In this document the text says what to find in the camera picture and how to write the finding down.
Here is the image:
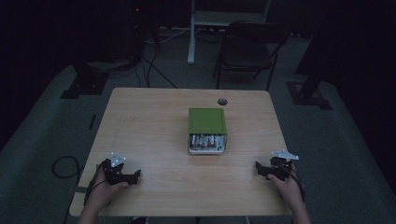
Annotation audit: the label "black looped floor cable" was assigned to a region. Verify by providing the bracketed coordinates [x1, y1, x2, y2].
[50, 155, 82, 180]

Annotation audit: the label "white plastic drawer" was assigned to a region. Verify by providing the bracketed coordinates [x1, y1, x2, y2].
[187, 133, 228, 156]

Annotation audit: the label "white floor cable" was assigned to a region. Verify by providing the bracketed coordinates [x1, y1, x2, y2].
[145, 27, 191, 45]

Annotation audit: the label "person's left hand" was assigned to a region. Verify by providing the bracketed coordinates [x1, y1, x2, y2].
[88, 169, 129, 208]

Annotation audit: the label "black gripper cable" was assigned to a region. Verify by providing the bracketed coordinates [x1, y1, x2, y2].
[83, 161, 108, 207]
[279, 163, 306, 203]

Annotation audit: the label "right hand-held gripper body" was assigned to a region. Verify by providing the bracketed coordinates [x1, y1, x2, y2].
[265, 148, 300, 181]

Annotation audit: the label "person's right hand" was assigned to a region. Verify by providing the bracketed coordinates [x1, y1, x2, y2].
[267, 164, 304, 208]

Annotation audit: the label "white desk frame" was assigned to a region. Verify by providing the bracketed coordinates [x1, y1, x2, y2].
[186, 0, 273, 65]

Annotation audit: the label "green box lid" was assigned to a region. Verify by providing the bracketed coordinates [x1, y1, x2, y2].
[188, 107, 228, 135]

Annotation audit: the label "black folding chair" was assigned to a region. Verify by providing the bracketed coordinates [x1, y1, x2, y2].
[212, 21, 290, 91]

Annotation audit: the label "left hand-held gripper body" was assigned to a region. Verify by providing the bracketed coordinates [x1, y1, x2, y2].
[102, 152, 134, 187]

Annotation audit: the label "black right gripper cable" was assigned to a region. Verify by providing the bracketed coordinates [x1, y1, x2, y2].
[279, 163, 306, 203]

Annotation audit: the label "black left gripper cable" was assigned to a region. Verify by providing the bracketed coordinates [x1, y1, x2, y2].
[83, 161, 108, 207]

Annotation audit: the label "black floor cables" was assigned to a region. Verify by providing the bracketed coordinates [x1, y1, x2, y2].
[135, 43, 179, 90]

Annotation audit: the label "pile of white batteries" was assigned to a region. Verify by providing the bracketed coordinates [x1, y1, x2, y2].
[190, 133, 225, 151]

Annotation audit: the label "black stand with flat base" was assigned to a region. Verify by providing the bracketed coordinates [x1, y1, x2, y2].
[286, 46, 333, 111]
[60, 61, 110, 100]

